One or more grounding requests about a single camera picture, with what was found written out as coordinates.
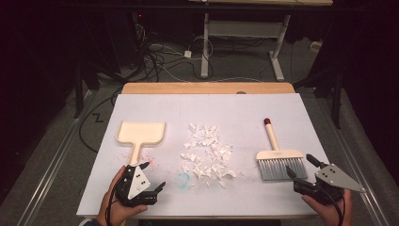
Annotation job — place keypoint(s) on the person's right hand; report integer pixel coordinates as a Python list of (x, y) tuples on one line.
[(335, 215)]

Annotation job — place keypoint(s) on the white metal desk frame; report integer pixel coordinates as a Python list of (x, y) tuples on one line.
[(205, 47)]

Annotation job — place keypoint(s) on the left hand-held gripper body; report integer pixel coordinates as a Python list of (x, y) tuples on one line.
[(138, 183)]

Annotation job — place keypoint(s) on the metal floor rail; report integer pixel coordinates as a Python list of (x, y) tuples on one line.
[(353, 163), (51, 171)]

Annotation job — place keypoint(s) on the white power adapter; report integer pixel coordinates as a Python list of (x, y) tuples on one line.
[(187, 54)]

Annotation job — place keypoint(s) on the pile of white paper scraps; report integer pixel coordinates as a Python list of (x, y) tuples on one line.
[(208, 153)]

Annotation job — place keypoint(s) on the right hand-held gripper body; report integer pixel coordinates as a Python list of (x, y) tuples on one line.
[(335, 179)]

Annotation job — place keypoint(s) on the cream brush with grey bristles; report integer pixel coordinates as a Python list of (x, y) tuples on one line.
[(279, 163)]

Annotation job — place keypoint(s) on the white board table cover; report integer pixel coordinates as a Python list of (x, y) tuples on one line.
[(219, 109)]

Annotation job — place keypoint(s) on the person's left hand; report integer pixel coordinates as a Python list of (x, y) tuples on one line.
[(117, 213)]

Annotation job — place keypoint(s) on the cream plastic dustpan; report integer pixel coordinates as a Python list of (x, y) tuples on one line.
[(141, 133)]

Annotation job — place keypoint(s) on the wooden table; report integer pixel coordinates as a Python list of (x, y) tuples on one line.
[(188, 88)]

